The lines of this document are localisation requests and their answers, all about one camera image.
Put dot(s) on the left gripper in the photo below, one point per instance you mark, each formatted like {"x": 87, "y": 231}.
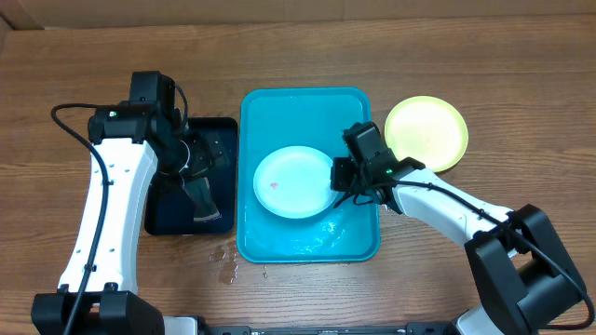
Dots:
{"x": 206, "y": 158}

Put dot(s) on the teal plastic tray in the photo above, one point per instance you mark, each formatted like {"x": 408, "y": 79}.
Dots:
{"x": 316, "y": 117}

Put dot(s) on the black plastic tray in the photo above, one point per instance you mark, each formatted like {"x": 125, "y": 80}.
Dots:
{"x": 169, "y": 210}

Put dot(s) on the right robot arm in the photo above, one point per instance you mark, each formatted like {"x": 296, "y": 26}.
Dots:
{"x": 523, "y": 273}

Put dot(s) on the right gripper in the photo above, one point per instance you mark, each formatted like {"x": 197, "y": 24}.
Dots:
{"x": 344, "y": 183}

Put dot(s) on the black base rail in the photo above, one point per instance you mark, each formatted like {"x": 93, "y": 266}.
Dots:
{"x": 326, "y": 329}

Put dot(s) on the green plate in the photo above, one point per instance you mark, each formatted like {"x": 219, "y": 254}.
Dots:
{"x": 427, "y": 129}

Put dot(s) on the light blue plate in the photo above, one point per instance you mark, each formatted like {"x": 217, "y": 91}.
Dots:
{"x": 294, "y": 182}

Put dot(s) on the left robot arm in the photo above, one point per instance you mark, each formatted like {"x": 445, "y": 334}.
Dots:
{"x": 140, "y": 144}

